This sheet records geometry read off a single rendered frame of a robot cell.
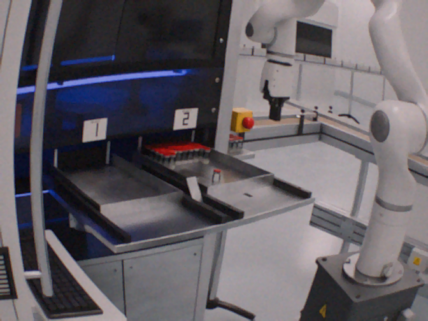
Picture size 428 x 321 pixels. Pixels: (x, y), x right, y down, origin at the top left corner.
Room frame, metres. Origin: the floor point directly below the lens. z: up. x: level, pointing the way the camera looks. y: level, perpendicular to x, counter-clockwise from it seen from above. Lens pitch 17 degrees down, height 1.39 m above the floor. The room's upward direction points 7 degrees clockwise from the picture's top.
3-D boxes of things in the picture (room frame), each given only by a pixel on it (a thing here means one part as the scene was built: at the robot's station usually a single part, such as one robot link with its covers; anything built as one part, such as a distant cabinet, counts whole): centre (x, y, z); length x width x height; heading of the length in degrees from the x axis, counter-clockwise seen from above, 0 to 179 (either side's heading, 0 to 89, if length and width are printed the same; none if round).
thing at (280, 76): (1.50, -0.15, 1.21); 0.10 x 0.08 x 0.11; 135
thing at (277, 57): (1.51, -0.15, 1.27); 0.09 x 0.08 x 0.03; 135
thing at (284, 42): (1.50, -0.15, 1.35); 0.09 x 0.08 x 0.13; 120
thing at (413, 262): (1.80, -1.01, 0.50); 0.12 x 0.05 x 0.09; 45
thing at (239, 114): (1.85, -0.06, 1.00); 0.08 x 0.07 x 0.07; 45
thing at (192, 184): (1.32, 0.00, 0.91); 0.14 x 0.03 x 0.06; 45
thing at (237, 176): (1.59, 0.03, 0.90); 0.34 x 0.26 x 0.04; 45
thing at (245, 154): (1.89, -0.04, 0.87); 0.14 x 0.13 x 0.02; 45
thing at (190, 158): (1.65, 0.10, 0.90); 0.18 x 0.02 x 0.05; 135
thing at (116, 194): (1.35, 0.28, 0.90); 0.34 x 0.26 x 0.04; 45
